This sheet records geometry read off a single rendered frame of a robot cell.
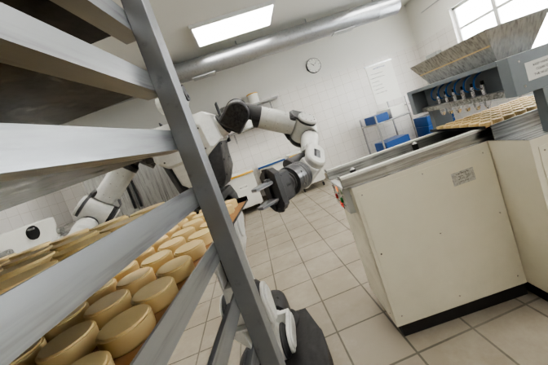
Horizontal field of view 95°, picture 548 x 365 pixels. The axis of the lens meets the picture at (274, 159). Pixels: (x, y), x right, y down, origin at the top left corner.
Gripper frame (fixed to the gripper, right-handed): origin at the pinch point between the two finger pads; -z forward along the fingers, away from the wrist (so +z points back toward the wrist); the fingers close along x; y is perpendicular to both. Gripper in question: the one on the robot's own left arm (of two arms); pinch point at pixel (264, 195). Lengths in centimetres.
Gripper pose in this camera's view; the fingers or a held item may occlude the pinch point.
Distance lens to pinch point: 66.7
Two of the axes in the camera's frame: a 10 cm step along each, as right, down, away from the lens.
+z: 6.1, -2.7, 7.4
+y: 7.2, -2.0, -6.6
